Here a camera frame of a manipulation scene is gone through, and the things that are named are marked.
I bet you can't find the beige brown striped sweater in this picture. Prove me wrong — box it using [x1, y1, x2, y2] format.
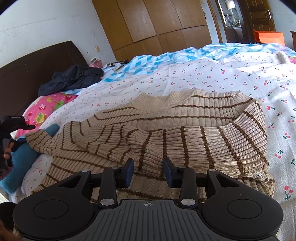
[26, 89, 275, 199]

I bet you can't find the left hand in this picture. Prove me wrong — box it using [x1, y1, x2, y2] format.
[4, 142, 14, 160]

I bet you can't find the pink strawberry print pillow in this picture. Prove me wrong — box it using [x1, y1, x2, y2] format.
[11, 92, 78, 140]

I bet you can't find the dark brown headboard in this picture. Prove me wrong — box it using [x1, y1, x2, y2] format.
[1, 41, 87, 116]

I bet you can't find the dark navy jacket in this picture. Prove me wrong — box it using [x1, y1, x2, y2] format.
[38, 65, 104, 96]

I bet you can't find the blue white checkered quilt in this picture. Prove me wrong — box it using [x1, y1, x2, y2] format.
[102, 43, 295, 82]

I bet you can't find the white cherry print bedsheet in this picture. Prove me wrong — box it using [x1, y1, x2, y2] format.
[10, 52, 295, 240]

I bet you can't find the brown wooden wardrobe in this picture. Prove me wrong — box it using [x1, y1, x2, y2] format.
[93, 0, 212, 61]

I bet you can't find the orange box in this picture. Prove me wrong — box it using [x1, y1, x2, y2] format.
[253, 30, 285, 45]

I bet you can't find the brown wooden door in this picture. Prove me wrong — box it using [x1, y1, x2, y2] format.
[237, 0, 275, 40]

